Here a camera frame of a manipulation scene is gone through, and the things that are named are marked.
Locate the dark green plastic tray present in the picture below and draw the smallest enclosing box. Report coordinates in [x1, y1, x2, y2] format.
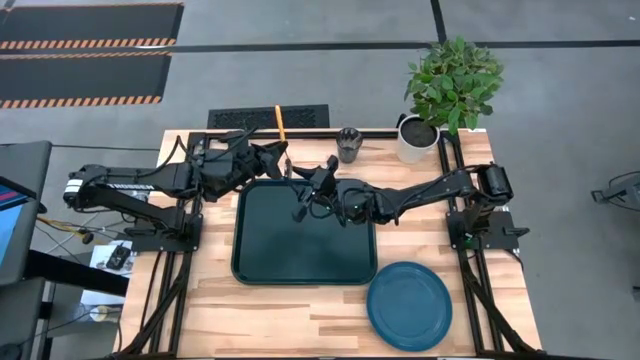
[231, 178, 378, 286]

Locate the yellow cable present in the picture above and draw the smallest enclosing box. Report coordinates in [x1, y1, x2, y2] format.
[35, 214, 85, 240]

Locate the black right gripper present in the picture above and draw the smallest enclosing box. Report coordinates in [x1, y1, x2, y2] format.
[291, 154, 346, 209]

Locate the black hazard-striped floor mat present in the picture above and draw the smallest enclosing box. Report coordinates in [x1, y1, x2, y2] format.
[0, 2, 185, 51]
[0, 52, 173, 110]

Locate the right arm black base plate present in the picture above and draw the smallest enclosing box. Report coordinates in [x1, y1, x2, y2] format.
[446, 209, 531, 251]

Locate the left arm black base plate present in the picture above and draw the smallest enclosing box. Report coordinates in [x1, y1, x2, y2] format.
[124, 213, 204, 253]

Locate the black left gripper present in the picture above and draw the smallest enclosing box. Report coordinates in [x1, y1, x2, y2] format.
[212, 141, 290, 194]

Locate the black handheld controller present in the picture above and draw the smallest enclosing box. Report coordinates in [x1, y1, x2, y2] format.
[105, 243, 132, 271]

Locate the black desk beam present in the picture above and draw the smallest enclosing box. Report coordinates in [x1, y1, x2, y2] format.
[24, 249, 130, 297]

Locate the grey monitor with blue screen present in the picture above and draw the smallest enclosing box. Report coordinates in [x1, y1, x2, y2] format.
[0, 140, 54, 286]

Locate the black floor vent grille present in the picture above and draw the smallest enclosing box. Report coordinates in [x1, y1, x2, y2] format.
[207, 103, 331, 130]

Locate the blue round plate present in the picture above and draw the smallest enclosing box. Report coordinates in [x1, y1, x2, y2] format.
[366, 260, 454, 353]

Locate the green leafy plant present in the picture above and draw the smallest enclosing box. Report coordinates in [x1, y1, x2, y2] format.
[403, 35, 505, 136]

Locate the white paper sheet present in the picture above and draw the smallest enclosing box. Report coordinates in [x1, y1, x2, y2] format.
[79, 239, 135, 307]

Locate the black aluminium table frame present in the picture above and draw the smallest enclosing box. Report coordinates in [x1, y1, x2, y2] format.
[114, 128, 544, 360]

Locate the white plant pot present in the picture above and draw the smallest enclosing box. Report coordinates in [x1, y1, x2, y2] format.
[396, 113, 441, 165]

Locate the patterned drinking cup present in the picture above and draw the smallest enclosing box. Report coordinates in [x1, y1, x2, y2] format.
[335, 127, 364, 165]

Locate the orange-handled metal spoon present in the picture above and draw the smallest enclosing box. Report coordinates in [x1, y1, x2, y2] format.
[274, 104, 293, 177]

